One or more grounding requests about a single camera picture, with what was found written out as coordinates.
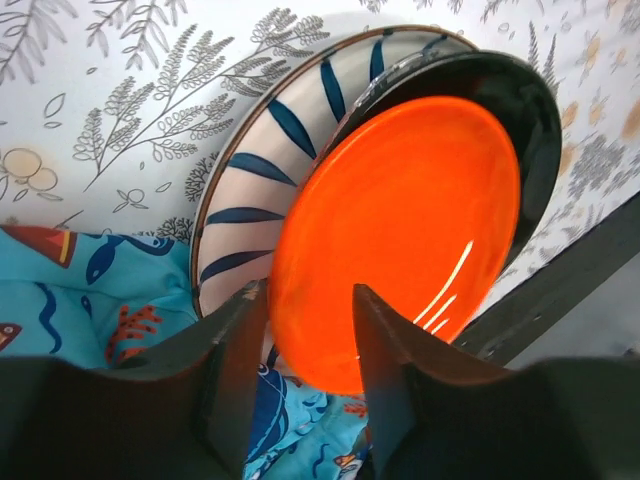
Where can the striped white round plate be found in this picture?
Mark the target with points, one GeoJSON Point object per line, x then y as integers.
{"type": "Point", "coordinates": [256, 177]}

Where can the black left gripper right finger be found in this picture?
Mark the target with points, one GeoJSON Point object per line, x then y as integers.
{"type": "Point", "coordinates": [436, 412]}

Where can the black round plate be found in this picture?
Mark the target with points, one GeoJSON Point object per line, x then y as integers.
{"type": "Point", "coordinates": [515, 94]}

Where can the orange round plate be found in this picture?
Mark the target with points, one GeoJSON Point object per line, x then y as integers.
{"type": "Point", "coordinates": [420, 203]}

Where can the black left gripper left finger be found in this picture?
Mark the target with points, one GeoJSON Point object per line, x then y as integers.
{"type": "Point", "coordinates": [182, 409]}

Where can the floral tablecloth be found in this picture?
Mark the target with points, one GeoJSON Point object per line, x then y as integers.
{"type": "Point", "coordinates": [112, 112]}

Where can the clear glass plate on striped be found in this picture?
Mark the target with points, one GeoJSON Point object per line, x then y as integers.
{"type": "Point", "coordinates": [391, 76]}

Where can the blue patterned cloth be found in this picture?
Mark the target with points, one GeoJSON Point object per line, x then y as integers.
{"type": "Point", "coordinates": [98, 300]}

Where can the black base bar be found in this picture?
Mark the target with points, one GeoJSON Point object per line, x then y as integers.
{"type": "Point", "coordinates": [517, 320]}

